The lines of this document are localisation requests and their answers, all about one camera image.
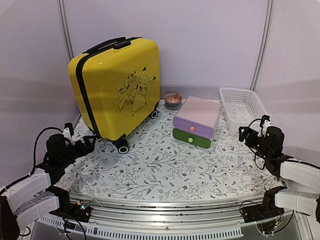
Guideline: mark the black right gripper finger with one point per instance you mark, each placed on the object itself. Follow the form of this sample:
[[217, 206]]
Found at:
[[255, 126], [244, 133]]

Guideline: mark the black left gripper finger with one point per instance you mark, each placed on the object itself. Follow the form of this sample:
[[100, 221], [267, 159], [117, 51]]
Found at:
[[85, 137], [87, 147]]

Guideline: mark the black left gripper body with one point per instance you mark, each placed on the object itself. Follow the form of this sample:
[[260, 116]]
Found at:
[[67, 158]]

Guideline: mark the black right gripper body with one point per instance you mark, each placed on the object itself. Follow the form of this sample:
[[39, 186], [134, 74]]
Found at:
[[263, 150]]

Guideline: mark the yellow Pikachu suitcase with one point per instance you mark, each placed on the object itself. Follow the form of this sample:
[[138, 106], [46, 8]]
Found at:
[[117, 86]]

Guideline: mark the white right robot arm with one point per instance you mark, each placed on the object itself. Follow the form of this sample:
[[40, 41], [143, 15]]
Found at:
[[303, 193]]

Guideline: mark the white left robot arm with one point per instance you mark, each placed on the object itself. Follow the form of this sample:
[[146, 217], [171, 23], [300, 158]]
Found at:
[[34, 195]]

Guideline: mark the white plastic basket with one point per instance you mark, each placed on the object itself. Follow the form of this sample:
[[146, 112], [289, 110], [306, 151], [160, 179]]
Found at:
[[240, 108]]

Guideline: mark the pink purple drawer box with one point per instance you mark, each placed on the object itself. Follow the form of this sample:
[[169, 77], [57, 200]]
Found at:
[[198, 116]]

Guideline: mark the green drawer box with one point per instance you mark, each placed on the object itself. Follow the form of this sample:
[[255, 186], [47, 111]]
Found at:
[[191, 138]]

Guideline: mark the floral table mat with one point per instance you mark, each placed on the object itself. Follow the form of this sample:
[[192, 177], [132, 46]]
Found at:
[[160, 168]]

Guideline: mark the red patterned cup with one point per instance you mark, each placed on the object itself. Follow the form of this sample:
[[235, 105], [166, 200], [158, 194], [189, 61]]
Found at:
[[173, 101]]

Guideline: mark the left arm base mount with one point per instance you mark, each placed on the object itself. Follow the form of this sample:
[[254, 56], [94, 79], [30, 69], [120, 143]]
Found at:
[[79, 211]]

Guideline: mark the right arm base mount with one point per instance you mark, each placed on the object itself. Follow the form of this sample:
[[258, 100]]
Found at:
[[265, 210]]

